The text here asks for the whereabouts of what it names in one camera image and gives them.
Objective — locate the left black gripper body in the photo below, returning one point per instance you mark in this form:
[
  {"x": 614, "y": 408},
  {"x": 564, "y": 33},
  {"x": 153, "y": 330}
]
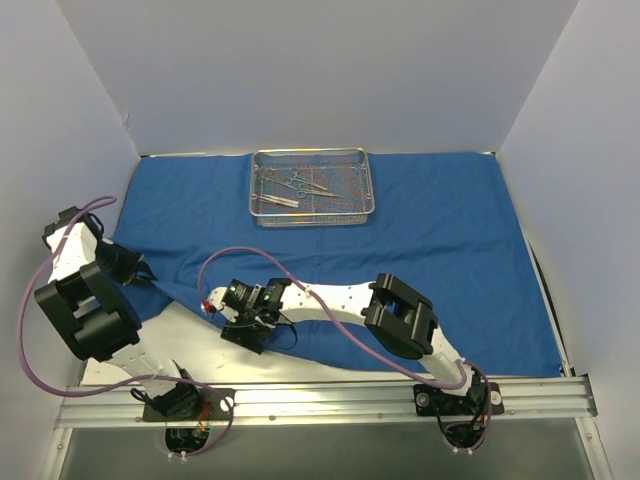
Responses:
[{"x": 130, "y": 266}]

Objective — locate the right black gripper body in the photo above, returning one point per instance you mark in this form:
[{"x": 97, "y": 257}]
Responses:
[{"x": 245, "y": 334}]

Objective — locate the wire mesh instrument tray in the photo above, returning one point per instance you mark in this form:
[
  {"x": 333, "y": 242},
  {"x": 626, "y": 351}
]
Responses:
[{"x": 343, "y": 171}]

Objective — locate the blue surgical wrap cloth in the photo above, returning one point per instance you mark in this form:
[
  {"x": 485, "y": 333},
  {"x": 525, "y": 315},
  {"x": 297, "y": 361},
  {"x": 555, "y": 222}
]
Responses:
[{"x": 443, "y": 223}]

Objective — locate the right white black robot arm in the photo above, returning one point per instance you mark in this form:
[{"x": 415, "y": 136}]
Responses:
[{"x": 400, "y": 318}]

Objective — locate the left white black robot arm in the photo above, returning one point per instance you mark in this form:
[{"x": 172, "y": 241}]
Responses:
[{"x": 83, "y": 301}]

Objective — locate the steel tweezers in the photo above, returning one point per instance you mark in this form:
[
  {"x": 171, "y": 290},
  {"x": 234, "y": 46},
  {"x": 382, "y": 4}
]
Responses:
[{"x": 278, "y": 201}]

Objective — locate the steel scissors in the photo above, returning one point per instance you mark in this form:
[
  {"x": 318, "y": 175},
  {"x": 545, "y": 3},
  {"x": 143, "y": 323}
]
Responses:
[{"x": 307, "y": 190}]

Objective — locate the steel forceps middle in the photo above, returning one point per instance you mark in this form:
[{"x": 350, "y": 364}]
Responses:
[{"x": 296, "y": 177}]

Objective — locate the steel forceps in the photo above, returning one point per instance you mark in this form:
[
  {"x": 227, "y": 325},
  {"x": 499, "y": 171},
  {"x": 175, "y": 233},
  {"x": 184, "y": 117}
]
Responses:
[
  {"x": 296, "y": 177},
  {"x": 269, "y": 175}
]

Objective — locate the steel forceps left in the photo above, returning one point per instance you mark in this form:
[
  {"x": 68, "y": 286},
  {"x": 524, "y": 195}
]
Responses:
[{"x": 269, "y": 175}]

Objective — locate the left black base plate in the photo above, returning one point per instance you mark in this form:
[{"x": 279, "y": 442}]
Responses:
[{"x": 187, "y": 403}]

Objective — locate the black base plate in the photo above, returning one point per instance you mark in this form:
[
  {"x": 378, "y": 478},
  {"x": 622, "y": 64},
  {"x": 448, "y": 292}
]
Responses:
[
  {"x": 187, "y": 403},
  {"x": 430, "y": 401}
]

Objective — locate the aluminium front rail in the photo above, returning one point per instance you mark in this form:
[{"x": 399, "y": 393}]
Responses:
[{"x": 338, "y": 403}]

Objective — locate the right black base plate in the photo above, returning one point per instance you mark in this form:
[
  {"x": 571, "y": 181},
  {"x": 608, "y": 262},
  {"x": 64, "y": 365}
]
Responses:
[{"x": 430, "y": 401}]

